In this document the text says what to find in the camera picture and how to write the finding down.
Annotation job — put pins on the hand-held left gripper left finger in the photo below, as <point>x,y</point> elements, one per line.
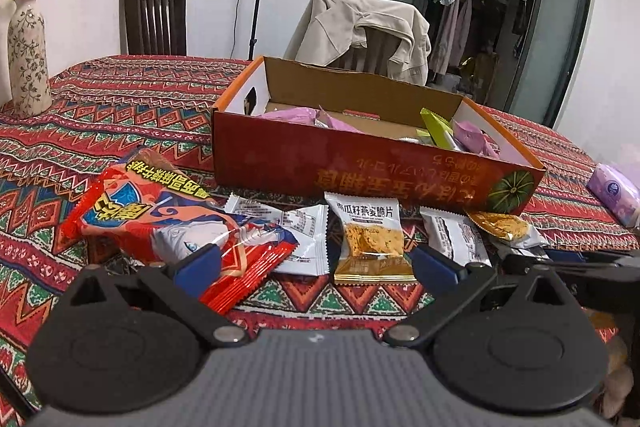
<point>200,264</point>

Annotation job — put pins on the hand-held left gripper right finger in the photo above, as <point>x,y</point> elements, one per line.
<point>435,264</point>

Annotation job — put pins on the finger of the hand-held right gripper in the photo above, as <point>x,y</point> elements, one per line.
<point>565,256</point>
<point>600,287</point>

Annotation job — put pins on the white snack packet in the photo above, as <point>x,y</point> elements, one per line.
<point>300,247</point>
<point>450,234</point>

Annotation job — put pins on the white and gold crisp packet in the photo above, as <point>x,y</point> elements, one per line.
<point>370,237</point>

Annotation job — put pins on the red snack packet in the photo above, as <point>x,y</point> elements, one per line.
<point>130,212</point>

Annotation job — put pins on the orange cardboard box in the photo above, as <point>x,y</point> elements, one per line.
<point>350,167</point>

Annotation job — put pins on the green snack packet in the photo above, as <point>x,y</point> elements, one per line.
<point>440,129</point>

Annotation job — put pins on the purple tissue pack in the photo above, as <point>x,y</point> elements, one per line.
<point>615,192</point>

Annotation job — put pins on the brown snack packet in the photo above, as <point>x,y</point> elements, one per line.
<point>147,155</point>

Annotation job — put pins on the jacket-covered chair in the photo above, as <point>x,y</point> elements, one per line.
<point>372,52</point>

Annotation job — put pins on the grey-pink hanging clothes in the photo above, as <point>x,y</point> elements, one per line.
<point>450,37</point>

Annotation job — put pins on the frosted glass sliding door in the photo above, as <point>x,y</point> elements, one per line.
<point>555,7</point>

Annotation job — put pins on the dark wooden chair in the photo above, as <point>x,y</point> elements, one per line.
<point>131,17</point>

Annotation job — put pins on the beige jacket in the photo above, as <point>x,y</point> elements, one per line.
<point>340,22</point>

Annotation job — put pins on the floral ceramic vase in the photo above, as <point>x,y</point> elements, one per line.
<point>30,67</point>

